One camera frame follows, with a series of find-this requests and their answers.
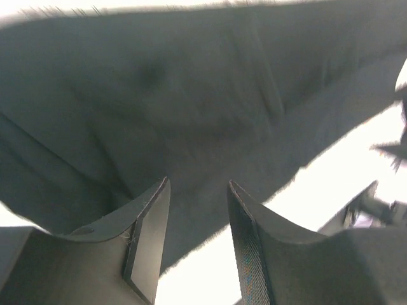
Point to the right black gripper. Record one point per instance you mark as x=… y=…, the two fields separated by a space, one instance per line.
x=397 y=150

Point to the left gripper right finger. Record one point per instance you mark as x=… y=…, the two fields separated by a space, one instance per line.
x=280 y=262

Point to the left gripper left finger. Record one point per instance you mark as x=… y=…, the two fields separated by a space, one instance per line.
x=114 y=260

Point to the black t shirt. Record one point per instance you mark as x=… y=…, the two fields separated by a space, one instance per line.
x=97 y=109

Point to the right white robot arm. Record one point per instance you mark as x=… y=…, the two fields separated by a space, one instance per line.
x=365 y=209

